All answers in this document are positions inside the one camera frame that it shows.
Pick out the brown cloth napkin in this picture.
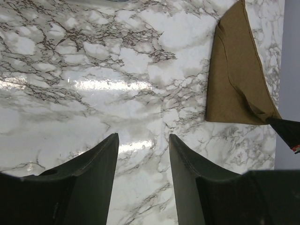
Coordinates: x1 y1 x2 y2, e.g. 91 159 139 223
206 0 281 125

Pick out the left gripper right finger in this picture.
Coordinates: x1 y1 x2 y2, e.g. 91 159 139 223
169 134 300 225

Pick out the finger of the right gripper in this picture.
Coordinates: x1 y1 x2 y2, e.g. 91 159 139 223
267 118 300 154

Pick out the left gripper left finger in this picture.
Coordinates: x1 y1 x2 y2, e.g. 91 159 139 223
0 133 119 225

